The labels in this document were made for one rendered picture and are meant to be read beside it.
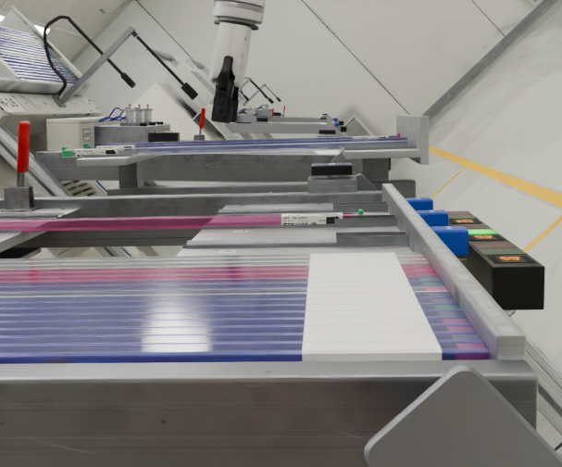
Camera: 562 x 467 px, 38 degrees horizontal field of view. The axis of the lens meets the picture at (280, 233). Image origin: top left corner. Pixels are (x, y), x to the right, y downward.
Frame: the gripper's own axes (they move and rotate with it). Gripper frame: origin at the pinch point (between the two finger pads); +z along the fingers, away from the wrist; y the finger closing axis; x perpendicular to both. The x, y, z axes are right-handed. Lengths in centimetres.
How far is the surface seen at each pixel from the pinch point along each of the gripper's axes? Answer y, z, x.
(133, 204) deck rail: 39.9, 11.3, -5.3
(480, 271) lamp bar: 71, 8, 31
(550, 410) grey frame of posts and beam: 38, 30, 50
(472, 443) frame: 113, 7, 22
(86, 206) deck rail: 39.9, 12.4, -11.1
